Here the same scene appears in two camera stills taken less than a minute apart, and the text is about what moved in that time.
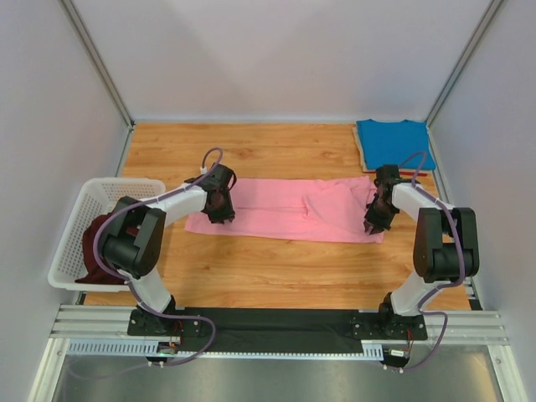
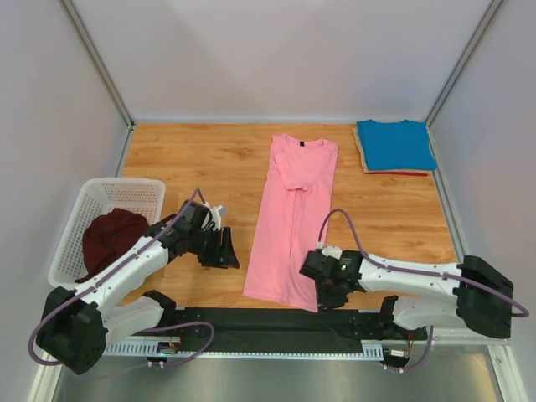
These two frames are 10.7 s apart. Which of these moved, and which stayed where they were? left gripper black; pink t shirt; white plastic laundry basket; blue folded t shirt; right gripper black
Moved: right gripper black; left gripper black; pink t shirt
Stayed: white plastic laundry basket; blue folded t shirt
